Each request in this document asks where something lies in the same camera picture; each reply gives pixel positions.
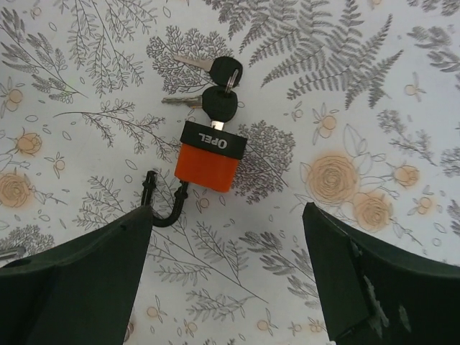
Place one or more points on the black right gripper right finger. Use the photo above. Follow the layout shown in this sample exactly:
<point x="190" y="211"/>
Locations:
<point x="372" y="292"/>

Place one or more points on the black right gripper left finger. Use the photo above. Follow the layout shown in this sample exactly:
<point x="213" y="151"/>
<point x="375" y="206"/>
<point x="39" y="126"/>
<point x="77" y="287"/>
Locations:
<point x="79" y="292"/>

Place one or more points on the orange and black padlock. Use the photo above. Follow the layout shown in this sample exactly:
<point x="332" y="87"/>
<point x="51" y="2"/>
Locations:
<point x="208" y="157"/>

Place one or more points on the silver keys of orange padlock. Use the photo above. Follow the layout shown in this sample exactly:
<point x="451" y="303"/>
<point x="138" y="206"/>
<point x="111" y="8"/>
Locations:
<point x="219" y="102"/>

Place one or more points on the large brass padlock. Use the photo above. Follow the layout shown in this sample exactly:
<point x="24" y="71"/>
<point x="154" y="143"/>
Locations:
<point x="12" y="253"/>

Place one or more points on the floral patterned table mat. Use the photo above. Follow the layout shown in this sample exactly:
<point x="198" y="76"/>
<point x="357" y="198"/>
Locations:
<point x="352" y="105"/>

